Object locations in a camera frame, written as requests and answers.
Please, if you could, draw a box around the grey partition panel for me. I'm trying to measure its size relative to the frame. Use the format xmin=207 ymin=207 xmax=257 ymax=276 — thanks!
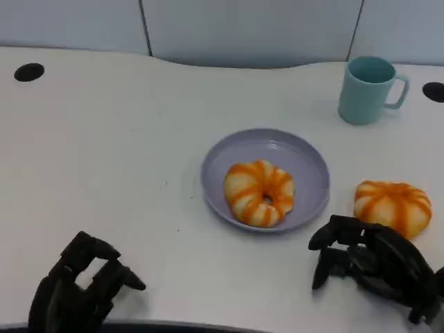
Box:
xmin=140 ymin=0 xmax=364 ymax=69
xmin=348 ymin=0 xmax=444 ymax=66
xmin=0 ymin=0 xmax=153 ymax=57

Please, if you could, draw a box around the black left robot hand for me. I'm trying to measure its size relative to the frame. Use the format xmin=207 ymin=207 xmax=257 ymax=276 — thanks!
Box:
xmin=27 ymin=231 xmax=146 ymax=333

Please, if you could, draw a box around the orange white toy bread roll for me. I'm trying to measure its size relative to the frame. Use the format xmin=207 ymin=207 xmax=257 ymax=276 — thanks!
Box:
xmin=354 ymin=180 xmax=433 ymax=240

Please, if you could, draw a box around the lilac plate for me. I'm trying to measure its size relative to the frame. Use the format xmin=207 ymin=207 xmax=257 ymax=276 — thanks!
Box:
xmin=200 ymin=128 xmax=330 ymax=235

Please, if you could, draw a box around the pale green mug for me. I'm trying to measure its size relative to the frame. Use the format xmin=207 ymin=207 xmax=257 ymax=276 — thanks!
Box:
xmin=338 ymin=56 xmax=411 ymax=126

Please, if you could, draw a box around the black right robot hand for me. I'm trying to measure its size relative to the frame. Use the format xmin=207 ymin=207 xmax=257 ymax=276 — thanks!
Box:
xmin=307 ymin=214 xmax=444 ymax=325

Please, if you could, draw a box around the orange white ring bread roll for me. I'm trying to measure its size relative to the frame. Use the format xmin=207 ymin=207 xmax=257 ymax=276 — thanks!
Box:
xmin=223 ymin=159 xmax=296 ymax=228

